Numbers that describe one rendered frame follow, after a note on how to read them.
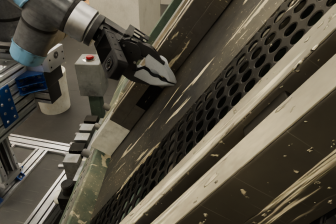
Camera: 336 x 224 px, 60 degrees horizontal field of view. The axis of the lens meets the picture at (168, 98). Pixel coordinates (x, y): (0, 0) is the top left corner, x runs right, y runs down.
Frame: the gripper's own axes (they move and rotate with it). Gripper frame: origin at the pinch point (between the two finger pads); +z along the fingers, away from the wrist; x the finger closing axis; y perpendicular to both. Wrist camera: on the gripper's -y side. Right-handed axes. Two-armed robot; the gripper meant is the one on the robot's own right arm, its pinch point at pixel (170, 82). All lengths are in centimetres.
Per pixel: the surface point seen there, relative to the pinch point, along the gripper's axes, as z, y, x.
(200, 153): -4.8, -39.0, -15.5
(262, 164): -4.0, -43.3, -20.1
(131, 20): -11, 271, 94
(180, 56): 0.4, 10.0, -2.5
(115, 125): -2.4, 9.9, 25.9
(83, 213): 0.1, -11.3, 38.1
